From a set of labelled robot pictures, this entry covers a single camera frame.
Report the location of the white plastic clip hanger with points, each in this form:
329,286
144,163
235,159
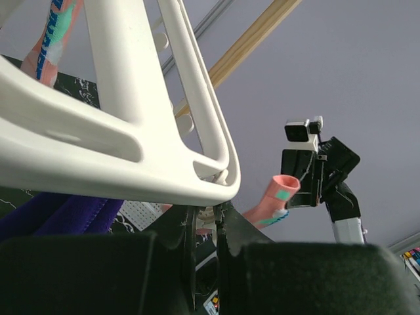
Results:
130,148

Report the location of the pink patterned sock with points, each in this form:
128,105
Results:
271,208
41,63

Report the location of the white plastic basket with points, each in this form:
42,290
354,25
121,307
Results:
135,216

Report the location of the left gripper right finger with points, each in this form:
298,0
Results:
259,276

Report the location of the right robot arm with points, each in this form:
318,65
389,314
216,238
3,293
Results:
344,212

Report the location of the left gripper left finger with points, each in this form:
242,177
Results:
151,272

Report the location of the wooden clothes rack frame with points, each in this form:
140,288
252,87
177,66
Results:
256,33

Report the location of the purple sock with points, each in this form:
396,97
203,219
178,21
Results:
56,214

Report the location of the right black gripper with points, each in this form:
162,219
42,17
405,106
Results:
318,172

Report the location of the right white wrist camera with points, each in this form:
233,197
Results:
304,134

